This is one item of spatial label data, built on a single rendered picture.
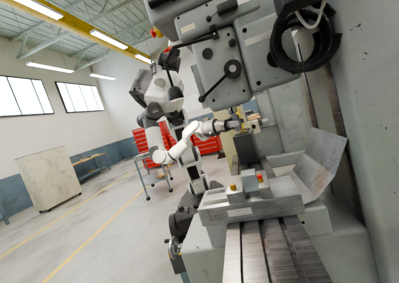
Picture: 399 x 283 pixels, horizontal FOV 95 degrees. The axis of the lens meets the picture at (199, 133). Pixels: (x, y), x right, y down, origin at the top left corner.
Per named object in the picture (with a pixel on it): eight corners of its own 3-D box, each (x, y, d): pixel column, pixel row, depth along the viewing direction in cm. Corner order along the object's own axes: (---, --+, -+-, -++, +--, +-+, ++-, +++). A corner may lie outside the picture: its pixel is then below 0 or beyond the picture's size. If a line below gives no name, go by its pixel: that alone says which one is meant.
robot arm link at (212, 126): (221, 117, 84) (201, 122, 92) (227, 137, 86) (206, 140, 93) (233, 113, 94) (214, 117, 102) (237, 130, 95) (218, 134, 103)
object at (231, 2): (206, 21, 68) (203, 10, 68) (208, 26, 72) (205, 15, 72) (238, 7, 66) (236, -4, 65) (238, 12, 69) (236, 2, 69)
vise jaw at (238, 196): (228, 204, 63) (225, 194, 62) (231, 185, 77) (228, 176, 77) (246, 202, 61) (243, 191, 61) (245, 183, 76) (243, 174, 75)
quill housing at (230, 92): (209, 113, 79) (187, 40, 76) (215, 111, 99) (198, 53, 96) (254, 100, 75) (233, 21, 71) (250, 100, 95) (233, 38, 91)
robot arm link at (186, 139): (199, 123, 96) (180, 140, 97) (208, 132, 101) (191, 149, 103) (195, 118, 101) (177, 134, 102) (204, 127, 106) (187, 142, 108)
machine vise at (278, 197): (202, 227, 67) (193, 199, 66) (209, 204, 81) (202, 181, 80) (306, 213, 57) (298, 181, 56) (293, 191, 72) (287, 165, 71)
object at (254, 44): (253, 92, 72) (234, 26, 70) (249, 95, 96) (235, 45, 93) (304, 76, 68) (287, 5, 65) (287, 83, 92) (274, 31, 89)
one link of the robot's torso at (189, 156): (181, 164, 165) (166, 114, 164) (200, 158, 164) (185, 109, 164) (179, 168, 150) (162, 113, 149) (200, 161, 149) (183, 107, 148)
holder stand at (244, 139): (240, 164, 121) (231, 136, 119) (243, 154, 141) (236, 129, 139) (258, 161, 116) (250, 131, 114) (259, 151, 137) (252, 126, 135)
